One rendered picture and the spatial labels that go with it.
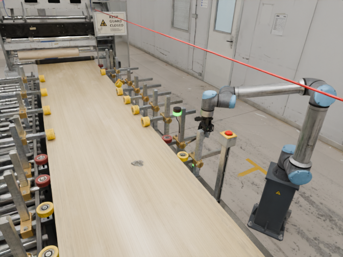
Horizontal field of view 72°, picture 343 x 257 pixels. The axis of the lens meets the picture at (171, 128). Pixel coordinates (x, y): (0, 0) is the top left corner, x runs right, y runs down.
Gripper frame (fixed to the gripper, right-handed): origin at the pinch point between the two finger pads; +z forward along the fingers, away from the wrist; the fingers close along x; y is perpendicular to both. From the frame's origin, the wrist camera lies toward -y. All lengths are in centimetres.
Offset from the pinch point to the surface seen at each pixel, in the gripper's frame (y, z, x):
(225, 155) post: 36.0, -11.4, -9.0
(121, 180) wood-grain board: 10, 7, -65
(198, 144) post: 9.9, -3.0, -9.8
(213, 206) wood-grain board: 51, 7, -26
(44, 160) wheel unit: -29, 7, -105
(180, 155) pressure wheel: 3.9, 7.0, -19.7
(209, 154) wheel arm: 5.7, 12.3, 4.3
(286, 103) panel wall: -116, 66, 257
